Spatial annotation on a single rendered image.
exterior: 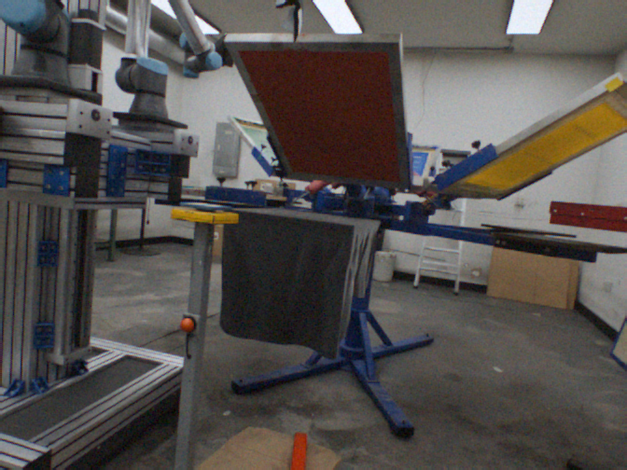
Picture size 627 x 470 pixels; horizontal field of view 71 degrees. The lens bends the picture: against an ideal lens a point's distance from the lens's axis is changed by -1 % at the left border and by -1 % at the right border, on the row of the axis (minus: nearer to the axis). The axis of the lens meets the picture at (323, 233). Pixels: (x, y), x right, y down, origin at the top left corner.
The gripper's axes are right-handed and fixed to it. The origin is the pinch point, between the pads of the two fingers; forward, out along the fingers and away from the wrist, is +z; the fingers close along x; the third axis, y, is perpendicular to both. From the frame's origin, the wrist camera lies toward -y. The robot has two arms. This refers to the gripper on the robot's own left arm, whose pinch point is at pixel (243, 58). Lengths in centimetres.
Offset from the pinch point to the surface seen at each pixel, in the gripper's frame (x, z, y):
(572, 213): 160, 37, 40
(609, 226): 173, 35, 41
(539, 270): 82, 430, 118
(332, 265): 113, -43, 71
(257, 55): 69, -49, 12
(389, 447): 125, 12, 152
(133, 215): -384, 165, 177
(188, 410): 103, -79, 115
